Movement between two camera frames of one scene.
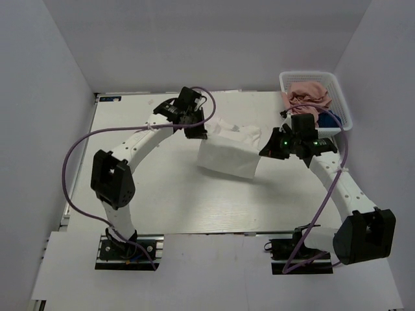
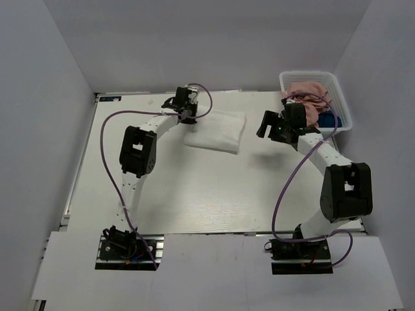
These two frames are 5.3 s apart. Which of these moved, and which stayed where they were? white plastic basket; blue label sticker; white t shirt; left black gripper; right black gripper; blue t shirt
Moved: right black gripper; white t shirt; left black gripper
Stayed: white plastic basket; blue t shirt; blue label sticker
